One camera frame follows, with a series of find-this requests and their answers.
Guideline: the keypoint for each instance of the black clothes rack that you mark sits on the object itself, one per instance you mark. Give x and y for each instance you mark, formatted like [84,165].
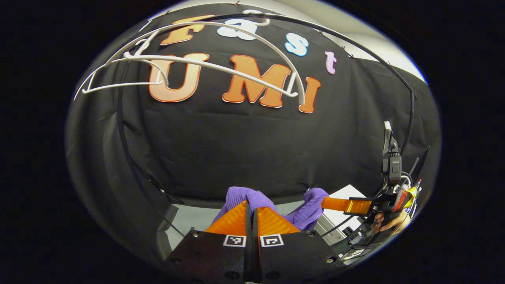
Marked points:
[411,114]

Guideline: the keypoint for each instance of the white clothes hanger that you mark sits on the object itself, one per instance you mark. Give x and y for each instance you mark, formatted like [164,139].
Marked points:
[302,94]
[122,85]

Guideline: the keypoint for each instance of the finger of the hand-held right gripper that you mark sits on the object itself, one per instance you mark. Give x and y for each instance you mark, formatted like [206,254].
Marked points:
[347,205]

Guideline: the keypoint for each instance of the black backdrop cloth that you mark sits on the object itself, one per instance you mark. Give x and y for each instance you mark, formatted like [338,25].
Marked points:
[236,150]

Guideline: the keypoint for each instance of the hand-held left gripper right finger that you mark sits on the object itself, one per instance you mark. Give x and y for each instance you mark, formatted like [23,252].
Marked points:
[292,256]

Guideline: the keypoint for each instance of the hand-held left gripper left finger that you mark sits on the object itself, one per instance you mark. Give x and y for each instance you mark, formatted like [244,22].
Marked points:
[213,256]

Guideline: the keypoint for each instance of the purple ribbed jacket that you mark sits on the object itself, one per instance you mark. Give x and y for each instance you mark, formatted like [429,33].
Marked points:
[307,213]

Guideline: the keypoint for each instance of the grey white cabinet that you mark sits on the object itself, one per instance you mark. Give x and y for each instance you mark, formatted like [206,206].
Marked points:
[335,228]

